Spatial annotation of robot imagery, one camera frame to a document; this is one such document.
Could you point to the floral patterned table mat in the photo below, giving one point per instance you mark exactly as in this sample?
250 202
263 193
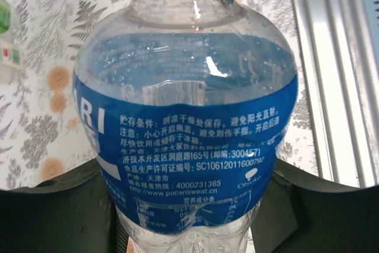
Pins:
44 102

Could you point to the clear bottle white green label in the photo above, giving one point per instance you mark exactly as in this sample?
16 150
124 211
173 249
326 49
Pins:
12 57

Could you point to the clear bottle blue label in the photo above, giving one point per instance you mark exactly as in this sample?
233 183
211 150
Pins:
183 134

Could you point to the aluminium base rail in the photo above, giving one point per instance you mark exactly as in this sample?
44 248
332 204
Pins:
331 72

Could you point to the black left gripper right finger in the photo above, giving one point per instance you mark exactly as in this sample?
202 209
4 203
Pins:
325 220

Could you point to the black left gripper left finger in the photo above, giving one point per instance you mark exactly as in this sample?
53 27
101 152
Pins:
53 220

